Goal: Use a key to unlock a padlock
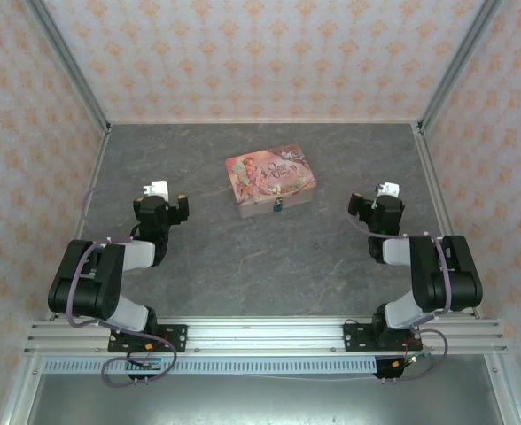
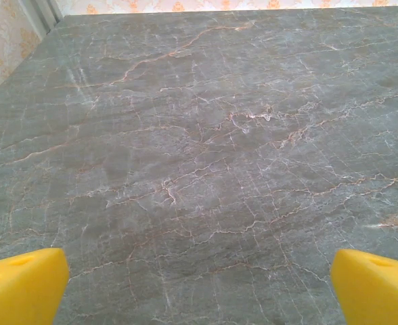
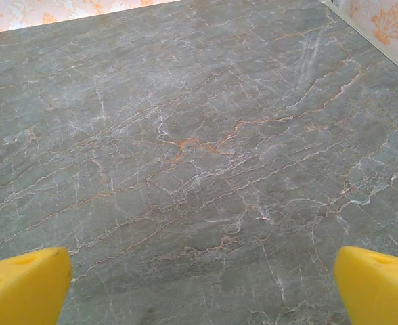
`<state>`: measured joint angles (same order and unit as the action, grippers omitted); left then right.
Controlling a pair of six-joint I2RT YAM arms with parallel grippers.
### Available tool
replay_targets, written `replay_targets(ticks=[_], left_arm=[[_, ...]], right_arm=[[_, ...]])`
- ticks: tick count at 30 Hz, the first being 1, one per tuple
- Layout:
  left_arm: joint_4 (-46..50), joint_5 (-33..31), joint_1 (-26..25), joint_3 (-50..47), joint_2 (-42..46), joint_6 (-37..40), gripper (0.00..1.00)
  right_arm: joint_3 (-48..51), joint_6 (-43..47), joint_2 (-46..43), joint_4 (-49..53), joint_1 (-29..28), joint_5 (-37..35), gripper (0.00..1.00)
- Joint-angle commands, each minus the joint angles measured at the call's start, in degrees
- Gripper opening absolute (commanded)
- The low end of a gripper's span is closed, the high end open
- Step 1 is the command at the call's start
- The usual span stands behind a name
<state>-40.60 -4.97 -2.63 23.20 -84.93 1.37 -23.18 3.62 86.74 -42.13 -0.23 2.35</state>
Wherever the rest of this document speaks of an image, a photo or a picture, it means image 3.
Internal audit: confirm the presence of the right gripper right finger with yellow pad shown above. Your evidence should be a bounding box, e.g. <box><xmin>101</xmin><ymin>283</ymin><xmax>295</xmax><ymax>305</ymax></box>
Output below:
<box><xmin>333</xmin><ymin>246</ymin><xmax>398</xmax><ymax>325</ymax></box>

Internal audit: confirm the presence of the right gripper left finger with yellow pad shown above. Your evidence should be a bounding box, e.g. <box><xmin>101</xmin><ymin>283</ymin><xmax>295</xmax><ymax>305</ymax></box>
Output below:
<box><xmin>0</xmin><ymin>246</ymin><xmax>73</xmax><ymax>325</ymax></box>

